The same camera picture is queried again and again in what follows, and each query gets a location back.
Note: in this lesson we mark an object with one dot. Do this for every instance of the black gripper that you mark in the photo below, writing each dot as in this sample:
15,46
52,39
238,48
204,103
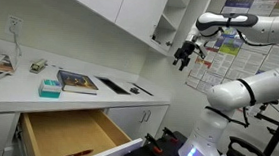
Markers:
183,50

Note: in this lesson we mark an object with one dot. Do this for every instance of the red pen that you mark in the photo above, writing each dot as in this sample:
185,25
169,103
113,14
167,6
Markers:
76,154

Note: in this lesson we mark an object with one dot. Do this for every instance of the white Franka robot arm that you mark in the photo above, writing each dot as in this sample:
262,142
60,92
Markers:
245,93

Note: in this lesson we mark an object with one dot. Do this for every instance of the wooden drawer with white front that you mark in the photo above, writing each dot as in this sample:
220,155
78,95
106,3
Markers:
68,132

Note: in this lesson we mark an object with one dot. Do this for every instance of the open white shelf cabinet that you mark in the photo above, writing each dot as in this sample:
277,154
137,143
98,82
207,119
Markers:
174,24

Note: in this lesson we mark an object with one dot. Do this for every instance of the thin black strip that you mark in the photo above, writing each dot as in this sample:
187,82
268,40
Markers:
142,89

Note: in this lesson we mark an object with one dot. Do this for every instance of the small black object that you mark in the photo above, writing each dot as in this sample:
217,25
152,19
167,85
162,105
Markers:
135,90

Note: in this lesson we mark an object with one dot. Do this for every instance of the black clamp with orange grip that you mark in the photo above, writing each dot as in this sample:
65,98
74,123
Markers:
155,146
171,135

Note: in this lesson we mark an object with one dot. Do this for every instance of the white lower cabinet doors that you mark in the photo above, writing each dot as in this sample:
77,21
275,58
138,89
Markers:
126,120

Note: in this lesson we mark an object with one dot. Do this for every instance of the dark hardcover book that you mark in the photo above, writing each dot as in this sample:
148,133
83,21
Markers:
77,81

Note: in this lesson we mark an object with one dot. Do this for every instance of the teal and white box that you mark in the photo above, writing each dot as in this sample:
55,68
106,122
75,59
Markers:
50,89

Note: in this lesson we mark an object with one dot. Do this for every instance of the grey stapler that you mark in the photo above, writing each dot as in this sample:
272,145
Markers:
38,65

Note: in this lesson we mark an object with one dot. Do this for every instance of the large wall poster sheet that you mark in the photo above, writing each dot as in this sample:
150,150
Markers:
227,61

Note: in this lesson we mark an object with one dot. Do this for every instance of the white wall outlet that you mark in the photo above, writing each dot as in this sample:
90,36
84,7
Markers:
15,23

